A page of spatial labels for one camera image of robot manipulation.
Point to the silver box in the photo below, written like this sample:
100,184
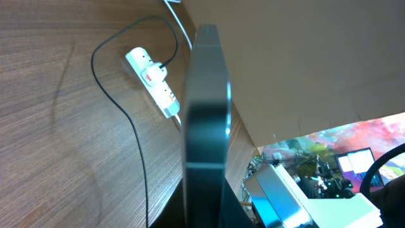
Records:
280,202

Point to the white charger plug adapter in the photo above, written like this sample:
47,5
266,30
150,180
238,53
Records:
154,74

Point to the laptop screen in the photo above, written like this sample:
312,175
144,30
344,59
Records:
354,166

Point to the blue Galaxy smartphone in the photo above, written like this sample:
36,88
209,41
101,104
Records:
205,129

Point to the white power strip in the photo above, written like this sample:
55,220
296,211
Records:
162,95

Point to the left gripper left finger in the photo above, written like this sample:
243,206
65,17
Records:
172,215

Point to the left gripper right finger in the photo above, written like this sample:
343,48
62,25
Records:
232,213

